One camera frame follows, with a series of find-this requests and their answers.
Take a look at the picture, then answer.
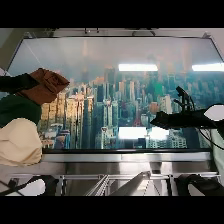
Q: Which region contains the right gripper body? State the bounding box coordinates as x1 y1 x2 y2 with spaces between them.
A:
164 111 202 130

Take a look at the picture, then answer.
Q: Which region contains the brown T-shirt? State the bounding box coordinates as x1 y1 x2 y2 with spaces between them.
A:
15 67 71 106

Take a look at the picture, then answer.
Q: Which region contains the dark green garment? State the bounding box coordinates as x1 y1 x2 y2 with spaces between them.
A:
0 94 44 130

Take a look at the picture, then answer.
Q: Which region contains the cream garment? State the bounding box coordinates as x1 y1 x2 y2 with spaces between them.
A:
0 117 44 167

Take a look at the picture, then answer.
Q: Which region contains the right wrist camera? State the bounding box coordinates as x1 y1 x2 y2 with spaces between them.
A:
173 85 196 112

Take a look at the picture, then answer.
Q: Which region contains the black cable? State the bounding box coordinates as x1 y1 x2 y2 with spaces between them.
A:
196 127 224 151

